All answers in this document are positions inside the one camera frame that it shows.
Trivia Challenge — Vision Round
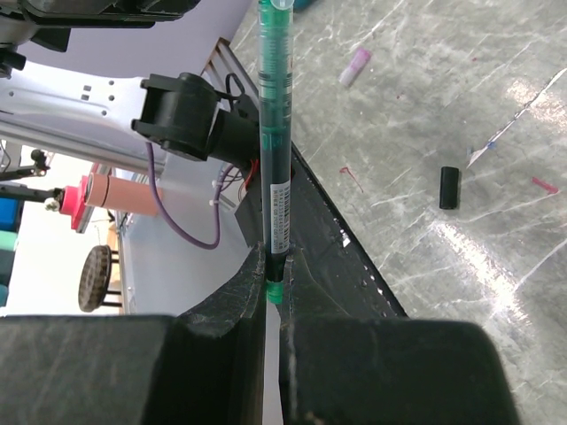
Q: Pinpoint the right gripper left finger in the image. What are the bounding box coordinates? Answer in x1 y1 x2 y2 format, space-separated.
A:
1 248 266 424

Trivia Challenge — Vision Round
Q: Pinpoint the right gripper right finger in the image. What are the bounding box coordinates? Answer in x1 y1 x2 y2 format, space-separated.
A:
279 249 520 424

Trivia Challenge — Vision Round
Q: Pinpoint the purple highlighter cap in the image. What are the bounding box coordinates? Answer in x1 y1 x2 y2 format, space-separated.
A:
338 47 371 87

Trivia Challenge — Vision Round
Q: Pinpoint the green gel pen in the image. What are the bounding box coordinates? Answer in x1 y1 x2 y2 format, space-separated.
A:
258 1 293 305

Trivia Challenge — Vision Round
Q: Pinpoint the clear green pen cap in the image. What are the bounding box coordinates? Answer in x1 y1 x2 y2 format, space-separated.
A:
270 0 295 11

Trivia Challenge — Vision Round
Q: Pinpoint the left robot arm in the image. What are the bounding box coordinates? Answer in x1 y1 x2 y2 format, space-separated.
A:
1 1 259 170

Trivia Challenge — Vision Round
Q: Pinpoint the black pen cap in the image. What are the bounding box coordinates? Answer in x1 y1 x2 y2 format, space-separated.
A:
439 166 461 210

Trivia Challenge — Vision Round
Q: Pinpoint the round dark stool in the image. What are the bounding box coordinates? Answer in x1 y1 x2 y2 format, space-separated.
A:
78 244 122 313

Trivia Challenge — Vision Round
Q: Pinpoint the pink cylinder on stand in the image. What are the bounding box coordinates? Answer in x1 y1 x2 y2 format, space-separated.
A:
59 173 159 228

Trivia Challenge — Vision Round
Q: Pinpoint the blue polka dot plate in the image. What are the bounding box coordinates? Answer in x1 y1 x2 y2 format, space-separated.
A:
293 0 315 12

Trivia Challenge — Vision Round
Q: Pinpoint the aluminium rail frame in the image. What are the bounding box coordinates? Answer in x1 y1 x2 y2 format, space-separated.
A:
1 118 148 174

